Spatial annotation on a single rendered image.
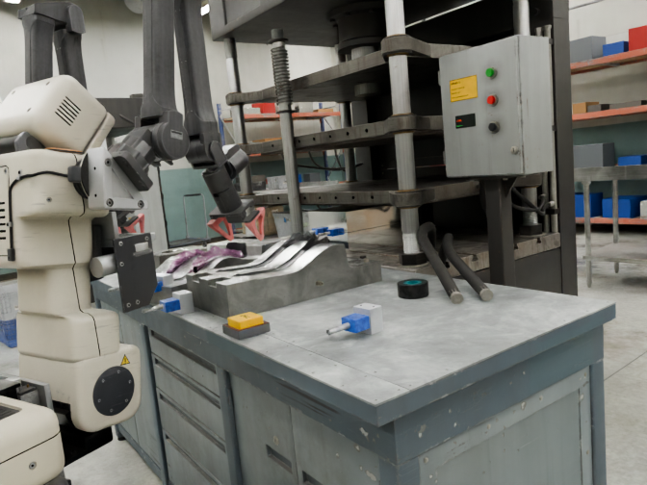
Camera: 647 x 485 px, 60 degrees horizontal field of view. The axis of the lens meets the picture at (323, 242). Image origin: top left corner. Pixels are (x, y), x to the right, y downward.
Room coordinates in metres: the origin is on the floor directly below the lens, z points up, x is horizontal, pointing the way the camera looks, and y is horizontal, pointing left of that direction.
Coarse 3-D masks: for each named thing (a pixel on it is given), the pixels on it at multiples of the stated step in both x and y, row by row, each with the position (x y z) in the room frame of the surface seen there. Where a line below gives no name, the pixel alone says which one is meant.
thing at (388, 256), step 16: (464, 240) 2.33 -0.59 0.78; (480, 240) 2.28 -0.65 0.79; (528, 240) 2.17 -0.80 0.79; (544, 240) 2.22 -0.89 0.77; (352, 256) 2.18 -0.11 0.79; (368, 256) 2.15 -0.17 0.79; (384, 256) 2.12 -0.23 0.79; (464, 256) 1.96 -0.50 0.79; (480, 256) 1.99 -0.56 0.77; (416, 272) 1.81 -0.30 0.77; (432, 272) 1.85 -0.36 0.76
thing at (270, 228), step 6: (264, 204) 8.16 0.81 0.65; (270, 210) 7.65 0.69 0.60; (276, 210) 7.70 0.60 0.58; (282, 210) 7.75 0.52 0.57; (270, 216) 7.64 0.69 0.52; (264, 222) 7.58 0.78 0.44; (270, 222) 7.63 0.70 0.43; (258, 228) 7.58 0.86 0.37; (264, 228) 7.57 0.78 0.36; (270, 228) 7.61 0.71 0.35; (264, 234) 7.57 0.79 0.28; (270, 234) 7.62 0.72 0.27
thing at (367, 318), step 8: (360, 304) 1.17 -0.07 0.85; (368, 304) 1.16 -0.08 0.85; (360, 312) 1.14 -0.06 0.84; (368, 312) 1.12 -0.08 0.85; (376, 312) 1.13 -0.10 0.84; (344, 320) 1.12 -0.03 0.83; (352, 320) 1.10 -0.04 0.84; (360, 320) 1.10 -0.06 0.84; (368, 320) 1.12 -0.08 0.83; (376, 320) 1.13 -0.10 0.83; (336, 328) 1.08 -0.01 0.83; (344, 328) 1.10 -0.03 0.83; (352, 328) 1.10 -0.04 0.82; (360, 328) 1.10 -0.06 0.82; (368, 328) 1.12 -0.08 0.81; (376, 328) 1.13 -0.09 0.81
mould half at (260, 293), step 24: (312, 264) 1.48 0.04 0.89; (336, 264) 1.53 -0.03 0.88; (360, 264) 1.60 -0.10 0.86; (192, 288) 1.52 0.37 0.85; (216, 288) 1.39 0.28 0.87; (240, 288) 1.36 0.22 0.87; (264, 288) 1.40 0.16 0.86; (288, 288) 1.44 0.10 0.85; (312, 288) 1.48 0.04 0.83; (336, 288) 1.53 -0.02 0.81; (216, 312) 1.40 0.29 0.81; (240, 312) 1.35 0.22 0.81
